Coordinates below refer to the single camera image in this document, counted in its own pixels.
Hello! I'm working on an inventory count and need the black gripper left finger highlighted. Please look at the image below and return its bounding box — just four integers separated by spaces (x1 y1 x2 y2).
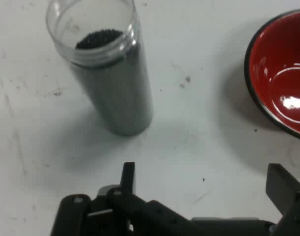
50 161 192 236

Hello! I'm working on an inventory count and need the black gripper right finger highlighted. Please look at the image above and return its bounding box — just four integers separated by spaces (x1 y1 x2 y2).
266 163 300 236

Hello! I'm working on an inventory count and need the clear jar of black granules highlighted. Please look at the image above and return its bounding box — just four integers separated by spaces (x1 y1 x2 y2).
45 0 155 137

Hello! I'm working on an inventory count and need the red bowl with black rim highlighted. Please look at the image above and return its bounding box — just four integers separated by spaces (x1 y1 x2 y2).
244 8 300 143

